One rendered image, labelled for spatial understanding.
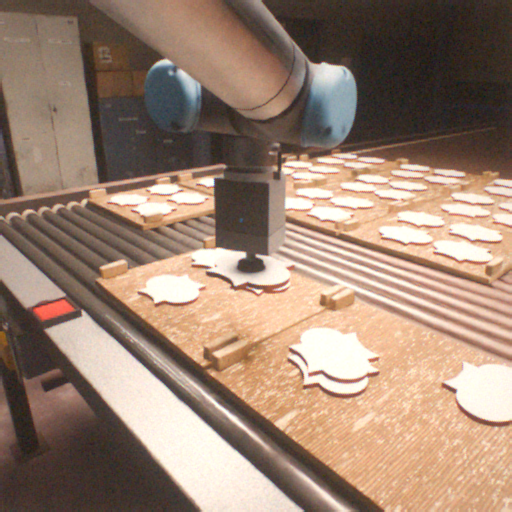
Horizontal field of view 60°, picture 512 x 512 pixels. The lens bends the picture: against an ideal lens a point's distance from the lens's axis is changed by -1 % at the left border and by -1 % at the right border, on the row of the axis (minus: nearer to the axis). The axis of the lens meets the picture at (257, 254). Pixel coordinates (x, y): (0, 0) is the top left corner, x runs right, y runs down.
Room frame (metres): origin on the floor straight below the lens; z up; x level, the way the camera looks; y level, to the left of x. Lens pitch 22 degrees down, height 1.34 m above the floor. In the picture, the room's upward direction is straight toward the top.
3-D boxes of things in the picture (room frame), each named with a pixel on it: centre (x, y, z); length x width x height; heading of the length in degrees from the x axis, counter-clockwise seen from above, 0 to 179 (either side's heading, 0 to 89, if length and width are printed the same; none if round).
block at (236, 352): (0.57, 0.04, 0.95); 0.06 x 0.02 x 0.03; 132
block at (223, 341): (0.59, 0.06, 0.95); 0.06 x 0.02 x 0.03; 131
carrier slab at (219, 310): (0.82, 0.08, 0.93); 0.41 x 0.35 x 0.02; 41
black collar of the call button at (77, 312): (0.74, 0.39, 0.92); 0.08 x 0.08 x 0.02; 42
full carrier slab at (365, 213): (1.45, -0.21, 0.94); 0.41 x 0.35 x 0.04; 41
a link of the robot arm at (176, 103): (0.52, 0.05, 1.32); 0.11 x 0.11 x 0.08; 54
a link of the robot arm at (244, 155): (0.62, 0.01, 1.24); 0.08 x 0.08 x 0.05
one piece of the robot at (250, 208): (0.64, 0.00, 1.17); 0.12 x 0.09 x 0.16; 156
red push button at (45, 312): (0.74, 0.39, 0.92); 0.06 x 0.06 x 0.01; 42
